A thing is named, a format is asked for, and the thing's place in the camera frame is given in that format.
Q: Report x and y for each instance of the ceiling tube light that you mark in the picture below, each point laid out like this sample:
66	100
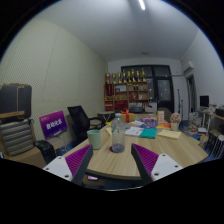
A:
141	4

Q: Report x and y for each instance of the teal book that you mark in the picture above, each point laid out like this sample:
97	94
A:
148	133

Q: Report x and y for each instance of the pink flowers in white pot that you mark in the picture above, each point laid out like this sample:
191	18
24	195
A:
175	118

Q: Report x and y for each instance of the wooden side desk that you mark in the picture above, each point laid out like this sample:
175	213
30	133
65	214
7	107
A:
213	115

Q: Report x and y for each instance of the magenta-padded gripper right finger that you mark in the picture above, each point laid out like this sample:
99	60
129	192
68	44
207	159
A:
146	158

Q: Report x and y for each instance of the black framed glass door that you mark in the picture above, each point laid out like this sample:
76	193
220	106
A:
163	90

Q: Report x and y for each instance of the purple sign board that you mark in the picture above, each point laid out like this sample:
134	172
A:
53	125

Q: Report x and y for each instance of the blue book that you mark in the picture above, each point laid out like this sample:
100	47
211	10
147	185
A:
149	124

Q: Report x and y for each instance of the white wall air conditioner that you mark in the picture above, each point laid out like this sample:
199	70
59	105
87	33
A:
187	66

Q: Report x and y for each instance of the black office chair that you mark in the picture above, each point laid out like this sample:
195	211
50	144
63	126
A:
78	121

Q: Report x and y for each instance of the clear plastic water bottle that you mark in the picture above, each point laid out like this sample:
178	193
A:
118	135

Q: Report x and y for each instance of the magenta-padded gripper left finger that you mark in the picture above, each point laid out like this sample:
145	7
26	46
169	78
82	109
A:
77	159

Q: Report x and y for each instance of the white round stool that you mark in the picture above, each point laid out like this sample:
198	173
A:
218	146

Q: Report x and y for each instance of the orange book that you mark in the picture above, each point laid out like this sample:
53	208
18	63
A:
163	126

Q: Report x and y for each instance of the yellow notebook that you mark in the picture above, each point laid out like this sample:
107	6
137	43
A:
169	134
108	130

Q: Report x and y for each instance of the black tripod stand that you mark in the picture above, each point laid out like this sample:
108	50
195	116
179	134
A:
179	103

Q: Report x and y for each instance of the orange standing box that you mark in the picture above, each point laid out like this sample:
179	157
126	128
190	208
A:
160	116

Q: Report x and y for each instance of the yellow gift box red ribbon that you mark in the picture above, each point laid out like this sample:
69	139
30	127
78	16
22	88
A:
128	117

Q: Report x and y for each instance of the black bag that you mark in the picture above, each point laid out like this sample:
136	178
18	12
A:
46	151

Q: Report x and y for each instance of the red shelf unit with trophies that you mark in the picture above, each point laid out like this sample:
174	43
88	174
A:
125	95

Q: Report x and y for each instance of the pale green ribbed cup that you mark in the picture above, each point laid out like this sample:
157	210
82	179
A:
94	140

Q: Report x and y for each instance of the grey ribbed suitcase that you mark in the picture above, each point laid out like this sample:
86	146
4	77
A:
16	138

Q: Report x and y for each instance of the black computer monitor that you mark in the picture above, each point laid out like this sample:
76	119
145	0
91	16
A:
204	101

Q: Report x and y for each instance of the small round side table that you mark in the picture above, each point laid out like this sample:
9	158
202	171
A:
105	114

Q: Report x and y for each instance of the pink packet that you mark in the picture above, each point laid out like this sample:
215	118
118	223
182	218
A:
148	119

